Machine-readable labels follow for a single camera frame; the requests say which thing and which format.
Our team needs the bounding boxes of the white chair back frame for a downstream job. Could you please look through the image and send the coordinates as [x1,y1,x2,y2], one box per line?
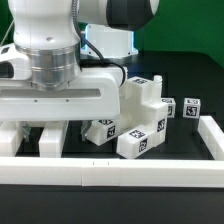
[0,121,68,158]

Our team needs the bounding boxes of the white chair nut peg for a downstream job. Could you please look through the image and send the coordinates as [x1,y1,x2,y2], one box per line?
[87,120,116,146]

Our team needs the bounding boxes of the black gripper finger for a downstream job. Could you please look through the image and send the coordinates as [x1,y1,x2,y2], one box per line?
[21,121,31,140]

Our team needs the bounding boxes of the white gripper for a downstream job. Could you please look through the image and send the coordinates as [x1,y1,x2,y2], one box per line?
[0,66,126,140]

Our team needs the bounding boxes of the white chair seat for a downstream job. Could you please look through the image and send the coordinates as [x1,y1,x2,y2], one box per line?
[118,75,168,133]

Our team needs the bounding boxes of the white obstacle fence wall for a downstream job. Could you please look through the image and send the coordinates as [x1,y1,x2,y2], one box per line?
[0,122,224,188]

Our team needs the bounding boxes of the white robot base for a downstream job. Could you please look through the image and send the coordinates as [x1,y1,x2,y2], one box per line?
[82,24,138,65]

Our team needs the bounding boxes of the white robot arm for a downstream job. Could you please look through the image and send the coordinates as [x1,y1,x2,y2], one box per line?
[0,0,159,121]

